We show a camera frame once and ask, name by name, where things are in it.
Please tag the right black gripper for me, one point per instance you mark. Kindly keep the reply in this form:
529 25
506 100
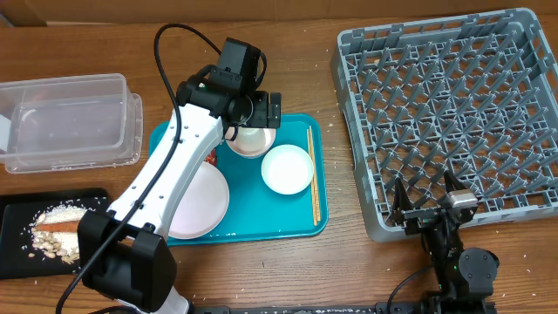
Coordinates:
418 218

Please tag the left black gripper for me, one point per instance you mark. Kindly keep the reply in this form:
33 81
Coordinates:
260 117

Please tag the white round bowl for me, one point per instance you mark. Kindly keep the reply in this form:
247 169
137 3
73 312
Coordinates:
286 169

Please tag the red snack wrapper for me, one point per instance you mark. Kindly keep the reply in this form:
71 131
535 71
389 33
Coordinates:
212 158

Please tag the large pink plate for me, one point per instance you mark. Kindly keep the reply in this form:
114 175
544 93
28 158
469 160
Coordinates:
203 206

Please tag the orange carrot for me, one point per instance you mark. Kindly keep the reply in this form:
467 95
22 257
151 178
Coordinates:
66 227

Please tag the rice and food scraps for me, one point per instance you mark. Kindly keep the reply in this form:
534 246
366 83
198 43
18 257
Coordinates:
58 245

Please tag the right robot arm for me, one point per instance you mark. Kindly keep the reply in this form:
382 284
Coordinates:
465 276

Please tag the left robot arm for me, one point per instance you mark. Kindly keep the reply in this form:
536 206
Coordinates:
123 252

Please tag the grey dishwasher rack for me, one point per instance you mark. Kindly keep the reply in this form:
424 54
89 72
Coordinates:
475 95

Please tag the black waste tray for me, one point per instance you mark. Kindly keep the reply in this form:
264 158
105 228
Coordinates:
18 214

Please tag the white paper cup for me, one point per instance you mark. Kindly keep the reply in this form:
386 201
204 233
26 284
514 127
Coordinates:
250 134

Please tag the small pink saucer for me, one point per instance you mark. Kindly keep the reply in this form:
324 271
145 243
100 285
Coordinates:
251 149

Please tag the wooden chopstick left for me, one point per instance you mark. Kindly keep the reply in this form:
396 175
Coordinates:
312 174

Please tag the wooden chopstick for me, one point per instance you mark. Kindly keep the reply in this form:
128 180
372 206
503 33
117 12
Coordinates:
312 174
316 178

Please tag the wooden chopstick right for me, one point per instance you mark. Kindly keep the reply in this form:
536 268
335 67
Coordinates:
316 178

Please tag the teal plastic tray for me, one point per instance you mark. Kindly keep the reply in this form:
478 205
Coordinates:
257 213

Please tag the clear plastic bin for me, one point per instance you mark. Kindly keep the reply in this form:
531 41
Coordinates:
69 123

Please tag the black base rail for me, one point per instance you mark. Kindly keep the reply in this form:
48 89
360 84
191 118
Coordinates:
296 310

